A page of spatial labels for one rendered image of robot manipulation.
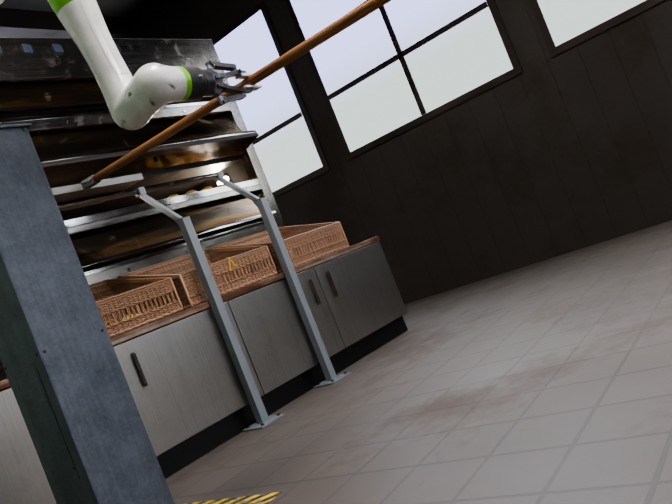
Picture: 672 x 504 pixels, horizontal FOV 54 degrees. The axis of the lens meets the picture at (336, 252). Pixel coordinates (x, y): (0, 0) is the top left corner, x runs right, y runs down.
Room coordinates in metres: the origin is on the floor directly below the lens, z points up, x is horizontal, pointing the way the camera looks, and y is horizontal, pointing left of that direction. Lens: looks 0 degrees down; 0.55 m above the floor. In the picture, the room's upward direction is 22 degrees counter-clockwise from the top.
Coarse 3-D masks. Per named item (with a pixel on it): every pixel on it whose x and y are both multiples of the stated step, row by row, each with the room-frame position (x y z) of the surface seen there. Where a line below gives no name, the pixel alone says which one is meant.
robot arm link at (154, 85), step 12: (144, 72) 1.67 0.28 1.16; (156, 72) 1.67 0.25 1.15; (168, 72) 1.70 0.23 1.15; (180, 72) 1.74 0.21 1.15; (132, 84) 1.70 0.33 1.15; (144, 84) 1.67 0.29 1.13; (156, 84) 1.67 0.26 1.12; (168, 84) 1.69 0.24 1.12; (180, 84) 1.73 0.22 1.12; (132, 96) 1.71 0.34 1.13; (144, 96) 1.69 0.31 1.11; (156, 96) 1.69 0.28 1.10; (168, 96) 1.71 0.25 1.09; (180, 96) 1.75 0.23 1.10; (144, 108) 1.73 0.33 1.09; (156, 108) 1.74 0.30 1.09
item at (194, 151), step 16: (176, 144) 3.52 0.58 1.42; (192, 144) 3.59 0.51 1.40; (208, 144) 3.70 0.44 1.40; (224, 144) 3.82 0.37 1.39; (240, 144) 3.95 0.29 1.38; (64, 160) 3.03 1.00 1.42; (80, 160) 3.09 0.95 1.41; (96, 160) 3.15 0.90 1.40; (112, 160) 3.24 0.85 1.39; (144, 160) 3.44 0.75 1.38; (160, 160) 3.54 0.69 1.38; (176, 160) 3.66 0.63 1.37; (192, 160) 3.78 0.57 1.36; (48, 176) 3.04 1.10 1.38; (64, 176) 3.13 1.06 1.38; (80, 176) 3.21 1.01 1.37; (112, 176) 3.40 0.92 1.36
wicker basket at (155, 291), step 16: (96, 288) 3.08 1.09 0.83; (112, 288) 3.13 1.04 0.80; (128, 288) 3.05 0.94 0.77; (144, 288) 2.74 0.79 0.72; (160, 288) 2.80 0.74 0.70; (112, 304) 2.62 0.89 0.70; (128, 304) 2.67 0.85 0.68; (144, 304) 3.00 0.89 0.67; (160, 304) 2.78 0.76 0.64; (176, 304) 2.83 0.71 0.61; (128, 320) 2.65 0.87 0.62; (144, 320) 2.70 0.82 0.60; (112, 336) 2.57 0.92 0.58
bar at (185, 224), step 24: (120, 192) 2.93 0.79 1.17; (144, 192) 3.00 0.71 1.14; (240, 192) 3.29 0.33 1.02; (264, 216) 3.22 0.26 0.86; (192, 240) 2.85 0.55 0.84; (288, 264) 3.22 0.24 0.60; (216, 288) 2.87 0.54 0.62; (216, 312) 2.86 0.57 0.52; (312, 336) 3.22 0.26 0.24; (240, 360) 2.85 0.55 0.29; (264, 408) 2.87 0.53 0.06
